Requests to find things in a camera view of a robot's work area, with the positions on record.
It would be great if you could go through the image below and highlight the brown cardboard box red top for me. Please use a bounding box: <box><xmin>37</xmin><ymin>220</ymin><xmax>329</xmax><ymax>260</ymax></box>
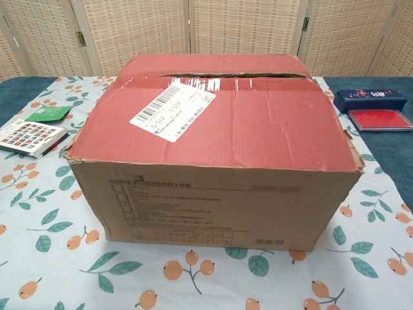
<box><xmin>63</xmin><ymin>53</ymin><xmax>365</xmax><ymax>253</ymax></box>

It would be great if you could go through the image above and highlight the navy blue oblong box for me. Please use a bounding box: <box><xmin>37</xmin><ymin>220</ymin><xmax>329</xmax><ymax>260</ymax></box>
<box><xmin>333</xmin><ymin>88</ymin><xmax>410</xmax><ymax>114</ymax></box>

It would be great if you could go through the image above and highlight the woven wooden folding screen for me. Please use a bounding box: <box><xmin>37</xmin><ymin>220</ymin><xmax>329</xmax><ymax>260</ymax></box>
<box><xmin>0</xmin><ymin>0</ymin><xmax>413</xmax><ymax>81</ymax></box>

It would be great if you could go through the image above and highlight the green paper packet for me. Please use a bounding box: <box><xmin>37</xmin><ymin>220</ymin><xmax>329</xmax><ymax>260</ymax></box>
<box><xmin>25</xmin><ymin>105</ymin><xmax>72</xmax><ymax>123</ymax></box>

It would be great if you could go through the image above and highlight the red ink pad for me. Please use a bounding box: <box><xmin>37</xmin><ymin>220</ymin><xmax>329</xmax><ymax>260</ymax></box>
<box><xmin>347</xmin><ymin>108</ymin><xmax>413</xmax><ymax>132</ymax></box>

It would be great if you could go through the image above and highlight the booklet with colourful squares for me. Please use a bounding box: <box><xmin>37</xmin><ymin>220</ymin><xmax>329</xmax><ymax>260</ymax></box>
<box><xmin>0</xmin><ymin>118</ymin><xmax>70</xmax><ymax>159</ymax></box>

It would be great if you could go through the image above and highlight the floral leaf fruit tablecloth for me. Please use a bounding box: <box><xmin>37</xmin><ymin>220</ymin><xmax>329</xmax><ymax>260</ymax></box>
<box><xmin>0</xmin><ymin>76</ymin><xmax>413</xmax><ymax>310</ymax></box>

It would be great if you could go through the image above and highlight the blue table cover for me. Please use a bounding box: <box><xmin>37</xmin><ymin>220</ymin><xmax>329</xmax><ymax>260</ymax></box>
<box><xmin>0</xmin><ymin>76</ymin><xmax>413</xmax><ymax>207</ymax></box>

